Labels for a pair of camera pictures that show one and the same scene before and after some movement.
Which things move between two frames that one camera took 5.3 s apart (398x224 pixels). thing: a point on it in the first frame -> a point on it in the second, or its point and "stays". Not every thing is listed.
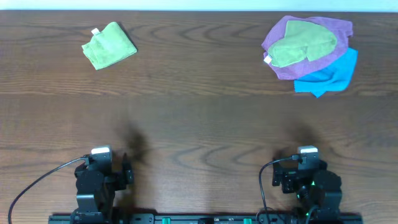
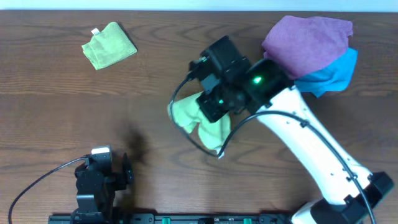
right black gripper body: [290, 185] -> [216, 105]
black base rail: [109, 218] stays
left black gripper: [125, 173] stays
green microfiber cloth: [303, 40] -> [187, 113]
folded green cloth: [108, 47] stays
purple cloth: [342, 30] stays
